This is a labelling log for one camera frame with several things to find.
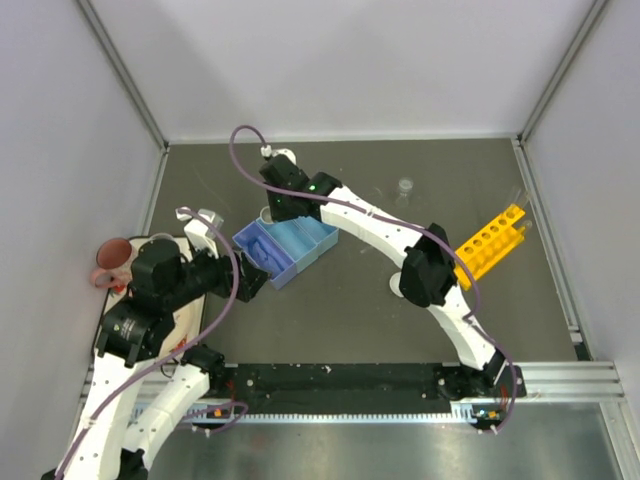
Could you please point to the pink patterned mug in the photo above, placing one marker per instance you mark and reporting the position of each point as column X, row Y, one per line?
column 114, row 259

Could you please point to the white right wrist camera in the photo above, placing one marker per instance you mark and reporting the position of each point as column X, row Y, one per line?
column 268, row 152

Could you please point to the clear drinking glass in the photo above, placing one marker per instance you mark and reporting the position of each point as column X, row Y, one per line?
column 161, row 236

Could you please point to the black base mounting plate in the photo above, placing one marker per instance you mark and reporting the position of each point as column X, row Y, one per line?
column 337, row 388

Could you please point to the white strawberry tray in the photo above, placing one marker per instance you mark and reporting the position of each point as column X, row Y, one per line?
column 112, row 297

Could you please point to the small white plastic cup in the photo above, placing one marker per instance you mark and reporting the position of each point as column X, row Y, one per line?
column 266, row 215

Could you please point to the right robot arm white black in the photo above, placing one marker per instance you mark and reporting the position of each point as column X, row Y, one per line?
column 425, row 260

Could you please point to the pink ceramic plate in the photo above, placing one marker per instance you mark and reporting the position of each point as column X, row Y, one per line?
column 187, row 324

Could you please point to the blue safety glasses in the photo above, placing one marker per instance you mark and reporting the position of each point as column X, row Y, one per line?
column 268, row 256

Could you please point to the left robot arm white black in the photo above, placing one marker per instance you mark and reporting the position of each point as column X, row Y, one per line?
column 109, row 443

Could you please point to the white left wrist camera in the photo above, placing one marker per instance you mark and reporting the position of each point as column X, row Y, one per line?
column 198, row 233

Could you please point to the grey slotted cable duct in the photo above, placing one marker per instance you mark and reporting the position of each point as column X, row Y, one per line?
column 459, row 413

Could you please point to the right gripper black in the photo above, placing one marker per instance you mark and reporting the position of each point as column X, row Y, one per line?
column 277, row 215

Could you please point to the three-compartment blue organizer box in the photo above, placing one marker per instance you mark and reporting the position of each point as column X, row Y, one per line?
column 303, row 240

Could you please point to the yellow test tube rack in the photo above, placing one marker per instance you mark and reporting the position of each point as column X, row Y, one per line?
column 489, row 246

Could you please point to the white round dish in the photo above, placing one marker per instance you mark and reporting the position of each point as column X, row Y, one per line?
column 394, row 284

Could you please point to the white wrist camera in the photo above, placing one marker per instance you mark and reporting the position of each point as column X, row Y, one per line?
column 268, row 152
column 198, row 233

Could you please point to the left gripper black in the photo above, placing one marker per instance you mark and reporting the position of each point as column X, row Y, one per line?
column 253, row 277

